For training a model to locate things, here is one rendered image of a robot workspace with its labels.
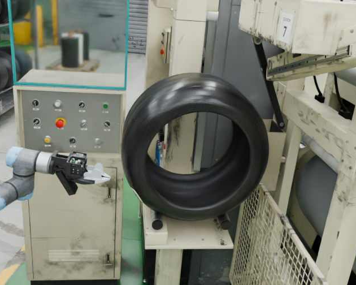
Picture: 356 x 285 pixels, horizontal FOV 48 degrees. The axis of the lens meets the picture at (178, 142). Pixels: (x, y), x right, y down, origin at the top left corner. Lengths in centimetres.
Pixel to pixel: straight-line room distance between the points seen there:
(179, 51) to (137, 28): 899
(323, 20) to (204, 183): 95
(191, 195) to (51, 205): 86
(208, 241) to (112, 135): 81
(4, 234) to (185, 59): 204
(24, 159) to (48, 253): 113
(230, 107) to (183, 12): 49
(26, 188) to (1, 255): 156
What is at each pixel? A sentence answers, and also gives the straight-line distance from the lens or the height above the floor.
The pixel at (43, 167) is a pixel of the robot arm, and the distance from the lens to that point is 147.
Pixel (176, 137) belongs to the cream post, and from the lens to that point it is 186.
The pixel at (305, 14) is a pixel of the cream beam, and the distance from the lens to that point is 120.
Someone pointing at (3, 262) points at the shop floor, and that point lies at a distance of 299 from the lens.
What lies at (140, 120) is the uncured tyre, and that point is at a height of 133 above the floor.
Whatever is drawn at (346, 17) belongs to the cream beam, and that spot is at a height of 175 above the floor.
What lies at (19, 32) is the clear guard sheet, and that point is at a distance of 209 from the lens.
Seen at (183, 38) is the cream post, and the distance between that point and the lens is 175.
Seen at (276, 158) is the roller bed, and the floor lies 107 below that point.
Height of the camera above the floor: 180
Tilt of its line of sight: 22 degrees down
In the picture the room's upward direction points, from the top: 5 degrees clockwise
